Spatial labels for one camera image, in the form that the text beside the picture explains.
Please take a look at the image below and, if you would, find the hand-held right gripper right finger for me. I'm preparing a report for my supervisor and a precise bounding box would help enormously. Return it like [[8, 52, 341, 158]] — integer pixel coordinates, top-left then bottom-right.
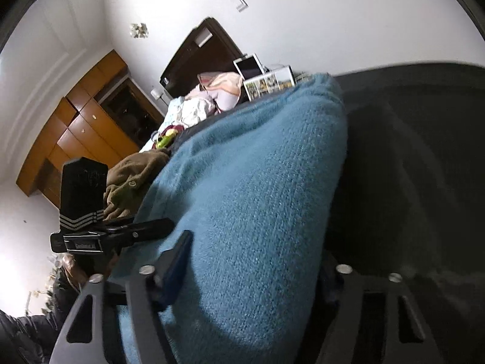
[[314, 252, 444, 364]]

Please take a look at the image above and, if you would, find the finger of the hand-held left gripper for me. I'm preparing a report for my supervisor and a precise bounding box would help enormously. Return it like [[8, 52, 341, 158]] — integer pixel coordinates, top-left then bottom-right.
[[102, 218, 175, 243]]

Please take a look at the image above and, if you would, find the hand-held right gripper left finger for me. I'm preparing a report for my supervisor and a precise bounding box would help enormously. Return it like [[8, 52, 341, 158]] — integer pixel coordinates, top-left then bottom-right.
[[49, 229, 195, 364]]

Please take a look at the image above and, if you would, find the blue knit sweater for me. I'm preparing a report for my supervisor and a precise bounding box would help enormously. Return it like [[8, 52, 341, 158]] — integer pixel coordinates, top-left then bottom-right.
[[110, 73, 349, 364]]

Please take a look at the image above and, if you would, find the person's left forearm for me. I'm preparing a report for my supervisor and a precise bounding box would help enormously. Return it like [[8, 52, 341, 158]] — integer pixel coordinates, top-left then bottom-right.
[[0, 269, 80, 364]]

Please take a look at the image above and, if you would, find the person's left hand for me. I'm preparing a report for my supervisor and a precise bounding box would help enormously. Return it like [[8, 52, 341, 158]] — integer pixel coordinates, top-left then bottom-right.
[[62, 254, 114, 292]]

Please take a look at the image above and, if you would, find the brown fleece garment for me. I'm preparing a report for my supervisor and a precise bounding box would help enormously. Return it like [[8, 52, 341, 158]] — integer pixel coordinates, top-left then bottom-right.
[[103, 148, 171, 221]]

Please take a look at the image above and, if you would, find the wooden wardrobe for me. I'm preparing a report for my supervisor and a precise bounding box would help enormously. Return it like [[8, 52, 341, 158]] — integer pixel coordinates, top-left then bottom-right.
[[15, 49, 165, 205]]

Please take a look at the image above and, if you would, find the green plush toy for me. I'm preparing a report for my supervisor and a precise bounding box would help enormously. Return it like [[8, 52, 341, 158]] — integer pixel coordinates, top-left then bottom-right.
[[155, 127, 179, 149]]

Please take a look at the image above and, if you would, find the light blue bed sheet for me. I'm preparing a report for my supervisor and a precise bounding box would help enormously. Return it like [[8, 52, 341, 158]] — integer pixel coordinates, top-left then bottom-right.
[[138, 96, 190, 154]]

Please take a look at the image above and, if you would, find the white patterned cloth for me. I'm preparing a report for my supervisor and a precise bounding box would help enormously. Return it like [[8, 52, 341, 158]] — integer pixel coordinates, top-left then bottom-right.
[[178, 95, 215, 126]]

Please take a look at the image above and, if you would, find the pink striped pillow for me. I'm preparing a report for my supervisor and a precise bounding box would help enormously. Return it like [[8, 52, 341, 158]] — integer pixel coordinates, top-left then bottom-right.
[[197, 71, 243, 112]]

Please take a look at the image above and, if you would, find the dark wooden headboard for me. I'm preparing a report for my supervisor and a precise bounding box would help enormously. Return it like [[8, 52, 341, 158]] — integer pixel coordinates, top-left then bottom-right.
[[159, 17, 243, 97]]

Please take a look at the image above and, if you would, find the photo collage frame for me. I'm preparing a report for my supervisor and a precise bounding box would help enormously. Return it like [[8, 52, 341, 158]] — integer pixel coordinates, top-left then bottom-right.
[[242, 66, 296, 102]]

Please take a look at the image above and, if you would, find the white frame with dark screen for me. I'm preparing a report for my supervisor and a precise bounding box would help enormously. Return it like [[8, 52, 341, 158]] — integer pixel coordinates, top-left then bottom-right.
[[233, 54, 264, 80]]

